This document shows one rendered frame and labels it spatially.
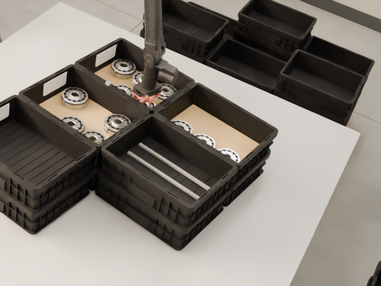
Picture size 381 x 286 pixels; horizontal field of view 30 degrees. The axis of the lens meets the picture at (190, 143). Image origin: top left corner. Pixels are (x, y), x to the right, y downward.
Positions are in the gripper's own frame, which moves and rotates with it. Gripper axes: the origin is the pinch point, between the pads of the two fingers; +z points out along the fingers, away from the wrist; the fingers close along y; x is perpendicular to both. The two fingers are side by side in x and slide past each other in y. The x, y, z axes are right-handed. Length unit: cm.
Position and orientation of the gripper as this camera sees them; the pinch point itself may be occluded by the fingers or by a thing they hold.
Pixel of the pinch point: (143, 104)
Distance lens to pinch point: 278.9
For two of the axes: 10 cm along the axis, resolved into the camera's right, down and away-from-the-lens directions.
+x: -7.5, -5.4, 3.9
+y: 6.3, -3.7, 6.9
